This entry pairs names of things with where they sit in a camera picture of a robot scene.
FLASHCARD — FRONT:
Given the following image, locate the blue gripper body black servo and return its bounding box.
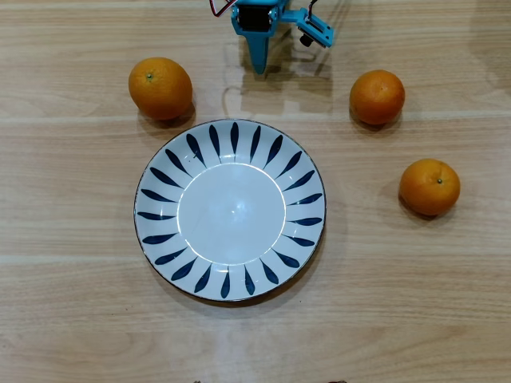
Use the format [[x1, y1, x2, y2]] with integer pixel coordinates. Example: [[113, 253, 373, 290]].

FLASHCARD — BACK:
[[231, 0, 289, 37]]

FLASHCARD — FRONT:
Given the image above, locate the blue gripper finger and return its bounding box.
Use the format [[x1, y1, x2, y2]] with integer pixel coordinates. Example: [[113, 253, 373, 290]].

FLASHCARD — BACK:
[[244, 34, 275, 76]]

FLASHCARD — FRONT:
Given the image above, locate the large orange fruit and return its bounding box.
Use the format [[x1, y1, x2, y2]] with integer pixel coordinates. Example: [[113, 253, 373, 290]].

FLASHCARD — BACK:
[[128, 57, 194, 121]]

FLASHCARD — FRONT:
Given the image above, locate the small scuffed orange fruit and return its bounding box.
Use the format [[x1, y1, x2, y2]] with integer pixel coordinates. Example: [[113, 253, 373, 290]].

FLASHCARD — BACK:
[[349, 69, 406, 126]]

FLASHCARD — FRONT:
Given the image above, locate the medium smooth orange fruit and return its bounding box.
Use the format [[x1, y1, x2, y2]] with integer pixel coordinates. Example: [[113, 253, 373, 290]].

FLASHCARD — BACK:
[[398, 158, 461, 217]]

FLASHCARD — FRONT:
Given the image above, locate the white plate with blue petals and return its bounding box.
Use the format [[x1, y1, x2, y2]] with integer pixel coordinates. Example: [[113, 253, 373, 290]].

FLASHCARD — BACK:
[[133, 118, 327, 303]]

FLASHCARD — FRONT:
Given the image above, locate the red white servo cable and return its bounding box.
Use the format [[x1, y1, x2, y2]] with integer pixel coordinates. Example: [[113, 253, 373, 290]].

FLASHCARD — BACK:
[[208, 0, 235, 19]]

